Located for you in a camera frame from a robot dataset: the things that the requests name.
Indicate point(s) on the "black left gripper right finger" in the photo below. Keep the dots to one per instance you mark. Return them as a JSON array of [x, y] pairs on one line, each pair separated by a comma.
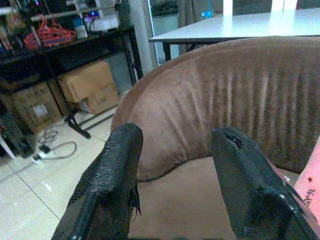
[[250, 185]]

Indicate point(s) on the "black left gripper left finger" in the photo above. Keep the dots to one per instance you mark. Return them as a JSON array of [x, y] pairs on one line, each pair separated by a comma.
[[110, 175]]

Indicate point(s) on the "brown velvet sofa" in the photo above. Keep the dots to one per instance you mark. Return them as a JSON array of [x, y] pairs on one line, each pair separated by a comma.
[[225, 100]]

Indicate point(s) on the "white power strip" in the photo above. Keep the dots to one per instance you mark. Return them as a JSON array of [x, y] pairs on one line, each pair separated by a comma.
[[41, 155]]

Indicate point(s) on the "large cardboard box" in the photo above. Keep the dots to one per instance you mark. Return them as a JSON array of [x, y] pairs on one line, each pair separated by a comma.
[[90, 85]]

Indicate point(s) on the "cardboard box with label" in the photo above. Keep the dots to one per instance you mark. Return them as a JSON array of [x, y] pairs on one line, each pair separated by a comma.
[[35, 105]]

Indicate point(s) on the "black metal shelf table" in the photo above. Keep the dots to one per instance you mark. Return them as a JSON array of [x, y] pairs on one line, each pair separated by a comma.
[[67, 55]]

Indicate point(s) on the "white pillar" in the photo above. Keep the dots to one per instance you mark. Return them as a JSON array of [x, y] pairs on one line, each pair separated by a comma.
[[141, 32]]

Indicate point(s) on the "orange plastic hangers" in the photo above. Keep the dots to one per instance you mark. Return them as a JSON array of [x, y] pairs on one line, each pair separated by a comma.
[[50, 35]]

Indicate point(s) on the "white table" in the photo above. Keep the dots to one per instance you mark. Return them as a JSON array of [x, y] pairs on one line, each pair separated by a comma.
[[240, 25]]

